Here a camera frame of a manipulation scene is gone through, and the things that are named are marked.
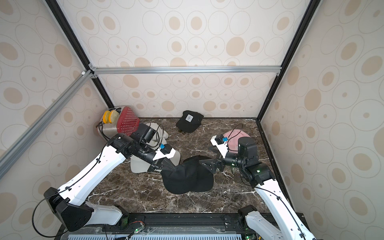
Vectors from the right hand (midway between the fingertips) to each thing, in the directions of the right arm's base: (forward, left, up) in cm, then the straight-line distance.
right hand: (204, 157), depth 65 cm
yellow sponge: (+32, +59, -7) cm, 68 cm away
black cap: (-7, +6, -4) cm, 10 cm away
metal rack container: (+23, +60, -11) cm, 65 cm away
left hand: (-6, +12, +1) cm, 13 cm away
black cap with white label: (+45, +12, -23) cm, 52 cm away
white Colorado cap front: (+7, +39, -24) cm, 46 cm away
